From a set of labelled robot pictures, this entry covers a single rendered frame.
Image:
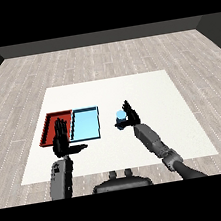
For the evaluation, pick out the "dark grey robot body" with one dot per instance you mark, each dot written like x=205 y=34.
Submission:
x=122 y=182

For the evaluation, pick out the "red shallow open box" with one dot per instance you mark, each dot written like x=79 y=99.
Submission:
x=53 y=130

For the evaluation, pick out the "small blue can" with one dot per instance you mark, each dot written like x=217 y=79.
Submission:
x=120 y=118

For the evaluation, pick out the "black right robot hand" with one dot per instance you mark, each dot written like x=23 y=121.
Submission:
x=131 y=116

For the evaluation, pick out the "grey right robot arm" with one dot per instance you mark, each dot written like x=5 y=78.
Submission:
x=163 y=151

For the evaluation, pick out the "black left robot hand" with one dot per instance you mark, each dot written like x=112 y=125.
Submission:
x=61 y=144

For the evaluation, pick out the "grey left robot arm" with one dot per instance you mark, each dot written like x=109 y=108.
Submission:
x=61 y=179

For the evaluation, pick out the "light blue shallow open box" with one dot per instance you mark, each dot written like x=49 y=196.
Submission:
x=84 y=124

